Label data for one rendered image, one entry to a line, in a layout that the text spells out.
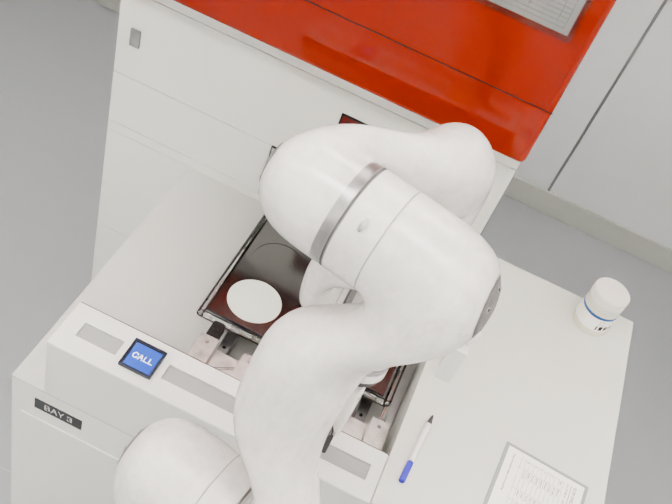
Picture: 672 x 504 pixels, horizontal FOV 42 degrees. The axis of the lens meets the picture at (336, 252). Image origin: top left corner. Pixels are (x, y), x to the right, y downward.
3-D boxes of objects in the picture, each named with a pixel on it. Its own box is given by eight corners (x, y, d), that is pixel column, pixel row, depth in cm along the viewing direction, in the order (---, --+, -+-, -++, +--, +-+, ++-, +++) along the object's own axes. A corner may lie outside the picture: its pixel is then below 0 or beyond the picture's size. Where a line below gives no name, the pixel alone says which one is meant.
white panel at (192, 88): (113, 121, 191) (131, -43, 163) (451, 283, 186) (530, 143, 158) (105, 128, 189) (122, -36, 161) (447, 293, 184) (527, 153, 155)
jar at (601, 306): (575, 302, 171) (598, 270, 164) (608, 318, 170) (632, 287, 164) (569, 326, 166) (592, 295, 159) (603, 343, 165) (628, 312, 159)
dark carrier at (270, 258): (283, 198, 179) (283, 196, 178) (435, 271, 176) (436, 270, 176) (206, 310, 154) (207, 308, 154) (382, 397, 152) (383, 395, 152)
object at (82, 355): (74, 350, 150) (79, 300, 140) (363, 495, 147) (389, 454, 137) (42, 390, 144) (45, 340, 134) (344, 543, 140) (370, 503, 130)
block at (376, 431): (367, 424, 149) (373, 415, 147) (385, 433, 149) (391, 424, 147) (352, 461, 144) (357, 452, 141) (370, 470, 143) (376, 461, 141)
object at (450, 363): (439, 351, 153) (467, 304, 144) (459, 361, 153) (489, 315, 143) (430, 376, 149) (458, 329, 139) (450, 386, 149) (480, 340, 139)
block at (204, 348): (199, 341, 151) (202, 330, 149) (217, 349, 151) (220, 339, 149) (177, 374, 146) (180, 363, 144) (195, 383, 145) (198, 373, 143)
